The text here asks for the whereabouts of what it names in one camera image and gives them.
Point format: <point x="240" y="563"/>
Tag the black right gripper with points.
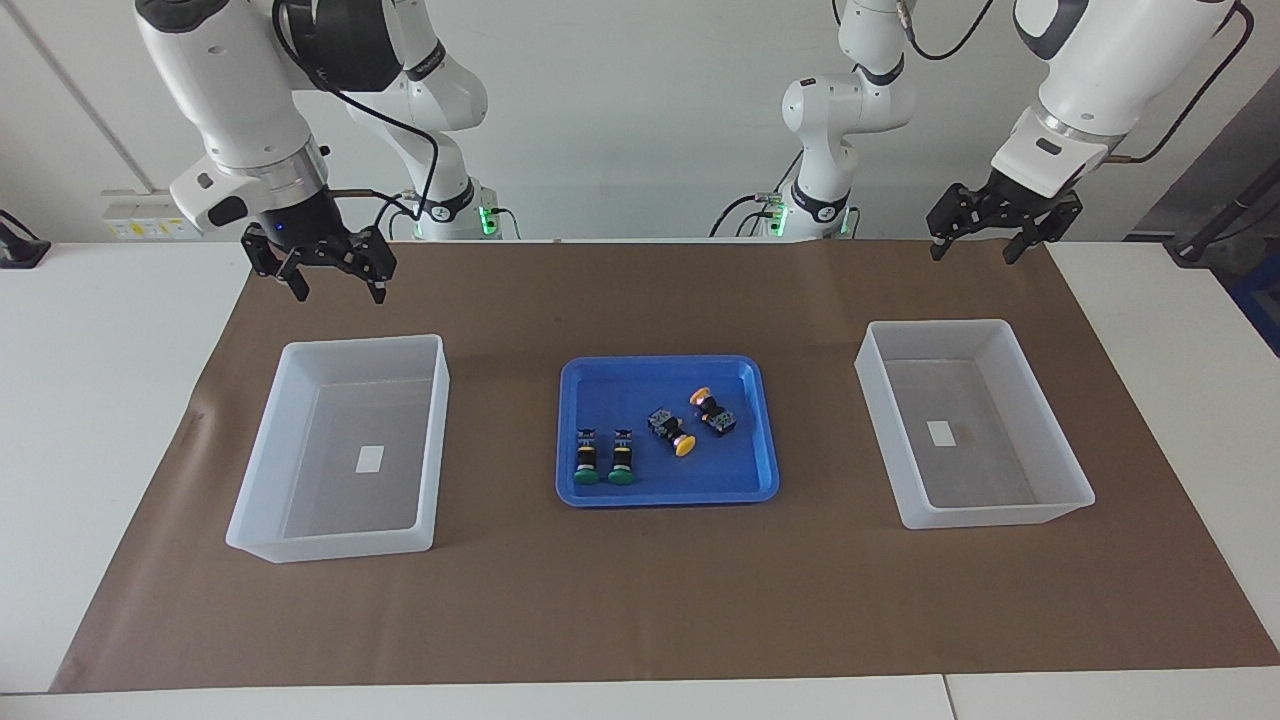
<point x="310" y="230"/>

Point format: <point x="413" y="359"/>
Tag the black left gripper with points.
<point x="1005" y="200"/>

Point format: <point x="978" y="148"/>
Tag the green push button switch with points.
<point x="622" y="458"/>
<point x="587" y="458"/>

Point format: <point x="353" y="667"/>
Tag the yellow push button switch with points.
<point x="715" y="413"/>
<point x="668" y="425"/>

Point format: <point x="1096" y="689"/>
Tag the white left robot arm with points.
<point x="1100" y="60"/>

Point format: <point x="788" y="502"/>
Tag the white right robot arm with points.
<point x="230" y="80"/>

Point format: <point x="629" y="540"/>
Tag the black pole stand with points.
<point x="1200" y="240"/>

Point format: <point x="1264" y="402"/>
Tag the white label sticker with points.
<point x="940" y="433"/>
<point x="370" y="458"/>

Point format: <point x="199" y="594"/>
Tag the dark grey partition panel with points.
<point x="1230" y="150"/>

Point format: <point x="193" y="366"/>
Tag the translucent white plastic box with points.
<point x="1000" y="460"/>
<point x="300" y="490"/>

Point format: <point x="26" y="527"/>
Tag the blue plastic crate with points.
<point x="1262" y="300"/>

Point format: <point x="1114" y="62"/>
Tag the black clamp stand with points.
<point x="20" y="250"/>

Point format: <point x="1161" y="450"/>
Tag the blue plastic tray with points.
<point x="720" y="472"/>

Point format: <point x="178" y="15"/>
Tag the brown paper mat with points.
<point x="640" y="590"/>

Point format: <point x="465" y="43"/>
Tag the white wall outlet strip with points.
<point x="140" y="225"/>

